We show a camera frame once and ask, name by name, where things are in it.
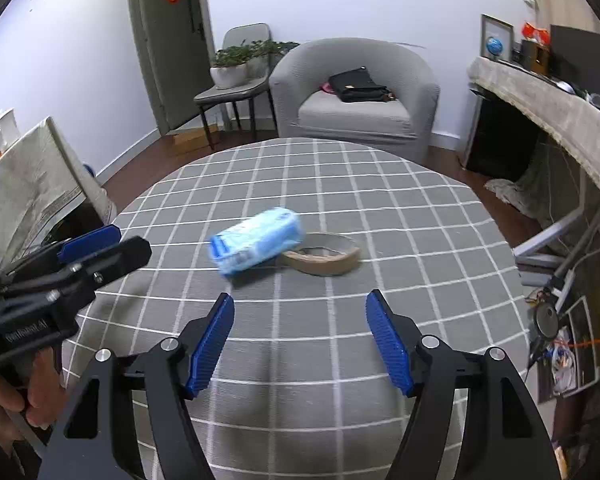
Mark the grey checked tablecloth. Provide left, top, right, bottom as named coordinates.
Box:
left=62, top=139, right=528, bottom=479

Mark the white desk frame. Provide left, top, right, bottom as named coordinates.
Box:
left=513, top=168, right=600, bottom=286

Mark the black monitor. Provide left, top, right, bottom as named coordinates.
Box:
left=548, top=25, right=600, bottom=93

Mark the blue tissue pack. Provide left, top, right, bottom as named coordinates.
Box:
left=209, top=207, right=304, bottom=276

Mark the beige fringed desk cloth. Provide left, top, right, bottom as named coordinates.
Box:
left=467, top=56, right=600, bottom=190

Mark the small blue globe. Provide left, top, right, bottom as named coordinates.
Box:
left=484, top=36, right=504, bottom=60

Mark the potted green plant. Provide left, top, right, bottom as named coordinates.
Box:
left=210, top=39, right=299, bottom=90

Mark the grey door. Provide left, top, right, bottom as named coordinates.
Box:
left=129, top=0, right=212, bottom=134

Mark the grey armchair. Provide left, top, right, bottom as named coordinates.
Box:
left=268, top=38, right=440, bottom=162

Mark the person's left hand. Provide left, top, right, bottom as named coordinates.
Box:
left=0, top=348, right=67, bottom=453

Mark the white lace tablecloth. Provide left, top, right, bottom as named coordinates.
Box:
left=0, top=117, right=117, bottom=269

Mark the black handbag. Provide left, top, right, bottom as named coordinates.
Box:
left=328, top=67, right=394, bottom=103

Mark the brown packing tape roll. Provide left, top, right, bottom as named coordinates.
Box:
left=277, top=232, right=361, bottom=276

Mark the framed picture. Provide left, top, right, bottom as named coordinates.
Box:
left=480, top=14, right=515, bottom=62

